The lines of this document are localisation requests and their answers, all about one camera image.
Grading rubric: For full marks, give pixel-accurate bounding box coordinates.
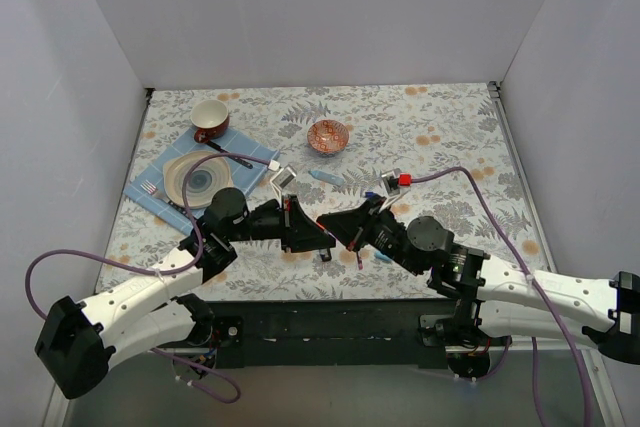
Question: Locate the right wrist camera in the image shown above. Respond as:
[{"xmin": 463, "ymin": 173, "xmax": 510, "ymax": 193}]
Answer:
[{"xmin": 381, "ymin": 169, "xmax": 412, "ymax": 209}]

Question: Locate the light blue marker pen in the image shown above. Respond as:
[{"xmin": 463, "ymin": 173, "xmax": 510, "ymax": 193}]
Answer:
[{"xmin": 309, "ymin": 170, "xmax": 345, "ymax": 187}]

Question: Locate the black handled knife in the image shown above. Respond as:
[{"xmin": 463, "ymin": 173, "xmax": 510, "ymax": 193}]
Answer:
[{"xmin": 204, "ymin": 139, "xmax": 254, "ymax": 170}]

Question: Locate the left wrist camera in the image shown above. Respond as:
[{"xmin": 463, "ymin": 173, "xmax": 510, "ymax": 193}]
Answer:
[{"xmin": 267, "ymin": 160, "xmax": 297, "ymax": 201}]

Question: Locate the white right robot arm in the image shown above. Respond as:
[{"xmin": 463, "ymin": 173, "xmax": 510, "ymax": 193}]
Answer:
[{"xmin": 318, "ymin": 200, "xmax": 639, "ymax": 364}]

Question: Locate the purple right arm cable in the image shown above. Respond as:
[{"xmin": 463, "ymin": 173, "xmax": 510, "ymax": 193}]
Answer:
[{"xmin": 409, "ymin": 166, "xmax": 596, "ymax": 427}]

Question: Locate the blue checked cloth napkin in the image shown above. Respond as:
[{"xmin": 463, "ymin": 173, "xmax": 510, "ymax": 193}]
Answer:
[{"xmin": 124, "ymin": 127, "xmax": 279, "ymax": 234}]

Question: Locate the red brown ceramic mug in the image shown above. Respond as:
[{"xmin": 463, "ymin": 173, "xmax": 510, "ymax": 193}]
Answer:
[{"xmin": 190, "ymin": 100, "xmax": 230, "ymax": 143}]

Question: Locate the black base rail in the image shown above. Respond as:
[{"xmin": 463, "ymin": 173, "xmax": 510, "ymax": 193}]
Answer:
[{"xmin": 149, "ymin": 299, "xmax": 494, "ymax": 378}]

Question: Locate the silver fork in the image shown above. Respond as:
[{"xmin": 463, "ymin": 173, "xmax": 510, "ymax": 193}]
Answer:
[{"xmin": 140, "ymin": 180, "xmax": 173, "ymax": 205}]

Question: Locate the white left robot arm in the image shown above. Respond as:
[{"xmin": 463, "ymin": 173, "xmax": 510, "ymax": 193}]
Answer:
[{"xmin": 35, "ymin": 187, "xmax": 336, "ymax": 400}]

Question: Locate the beige blue ringed plate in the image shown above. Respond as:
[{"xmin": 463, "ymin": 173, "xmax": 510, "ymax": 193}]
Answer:
[{"xmin": 163, "ymin": 151, "xmax": 233, "ymax": 210}]

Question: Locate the light blue pen cap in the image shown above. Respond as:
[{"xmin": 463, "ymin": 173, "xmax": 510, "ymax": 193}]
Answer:
[{"xmin": 375, "ymin": 252, "xmax": 392, "ymax": 263}]

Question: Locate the orange patterned bowl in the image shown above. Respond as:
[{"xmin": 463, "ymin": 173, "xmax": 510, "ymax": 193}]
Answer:
[{"xmin": 307, "ymin": 119, "xmax": 350, "ymax": 156}]

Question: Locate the floral tablecloth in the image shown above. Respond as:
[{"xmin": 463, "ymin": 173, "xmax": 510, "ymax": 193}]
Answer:
[{"xmin": 106, "ymin": 83, "xmax": 555, "ymax": 301}]

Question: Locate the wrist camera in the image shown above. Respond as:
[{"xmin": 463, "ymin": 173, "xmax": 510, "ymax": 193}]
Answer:
[
  {"xmin": 381, "ymin": 169, "xmax": 412, "ymax": 209},
  {"xmin": 267, "ymin": 160, "xmax": 297, "ymax": 201}
]

